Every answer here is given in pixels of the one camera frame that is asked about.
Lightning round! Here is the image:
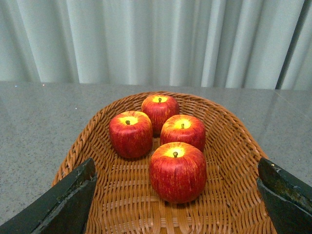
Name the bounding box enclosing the red apple with stem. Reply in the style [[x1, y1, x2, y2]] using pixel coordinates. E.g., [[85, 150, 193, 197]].
[[141, 95, 179, 136]]

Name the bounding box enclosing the white pleated curtain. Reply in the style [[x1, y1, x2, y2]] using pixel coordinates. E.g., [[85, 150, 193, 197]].
[[0, 0, 312, 90]]

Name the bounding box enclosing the left brown wicker basket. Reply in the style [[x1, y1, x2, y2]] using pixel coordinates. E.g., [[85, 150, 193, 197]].
[[54, 92, 275, 234]]

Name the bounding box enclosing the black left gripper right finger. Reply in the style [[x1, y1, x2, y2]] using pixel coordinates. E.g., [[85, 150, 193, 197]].
[[257, 157, 312, 234]]

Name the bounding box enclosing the large red yellow apple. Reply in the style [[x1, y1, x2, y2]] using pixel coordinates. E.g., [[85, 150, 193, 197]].
[[149, 142, 207, 204]]

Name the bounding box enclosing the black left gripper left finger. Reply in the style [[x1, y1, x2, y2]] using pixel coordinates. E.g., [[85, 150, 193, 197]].
[[0, 158, 97, 234]]

